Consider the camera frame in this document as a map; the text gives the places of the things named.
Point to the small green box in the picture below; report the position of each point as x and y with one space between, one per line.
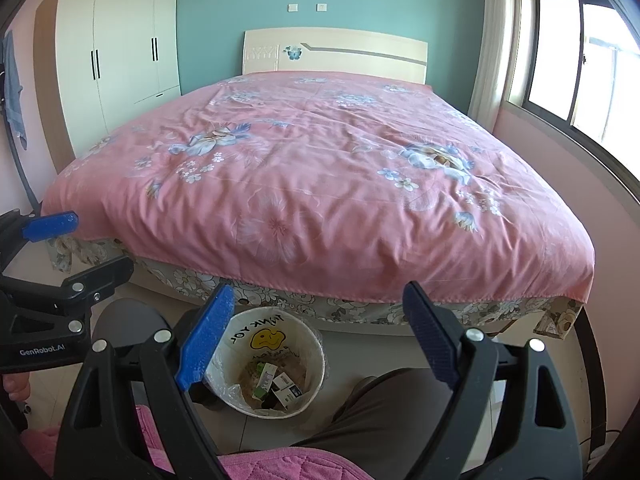
261 379

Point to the cream curtain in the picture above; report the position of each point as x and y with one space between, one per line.
492 45

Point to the window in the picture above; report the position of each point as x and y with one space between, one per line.
580 50

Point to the white smiley trash bin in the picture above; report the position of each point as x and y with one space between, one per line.
280 330

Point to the cream butterfly headboard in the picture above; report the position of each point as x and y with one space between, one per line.
350 55

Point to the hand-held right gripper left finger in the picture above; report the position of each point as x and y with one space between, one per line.
207 342

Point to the person's right leg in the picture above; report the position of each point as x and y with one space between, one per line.
385 405

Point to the pink floral bed sheet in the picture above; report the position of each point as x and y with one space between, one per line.
310 175

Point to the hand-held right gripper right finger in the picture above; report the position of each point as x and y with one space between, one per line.
431 337

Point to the white wardrobe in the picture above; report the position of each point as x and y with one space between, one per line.
120 45

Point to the black and white box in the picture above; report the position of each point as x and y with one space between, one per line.
287 391

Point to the pink quilted cushion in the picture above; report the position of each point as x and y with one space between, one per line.
280 465

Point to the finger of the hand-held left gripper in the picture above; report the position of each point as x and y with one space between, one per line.
50 226
102 271

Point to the black stand pole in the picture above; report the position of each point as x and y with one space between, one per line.
22 170

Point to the grey floral bed skirt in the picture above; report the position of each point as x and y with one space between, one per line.
350 310

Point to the blue hanging cloth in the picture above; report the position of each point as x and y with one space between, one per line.
11 90

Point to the person's left hand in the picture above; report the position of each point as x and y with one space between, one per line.
14 387

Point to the clear plastic bin liner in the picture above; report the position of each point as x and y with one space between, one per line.
222 387

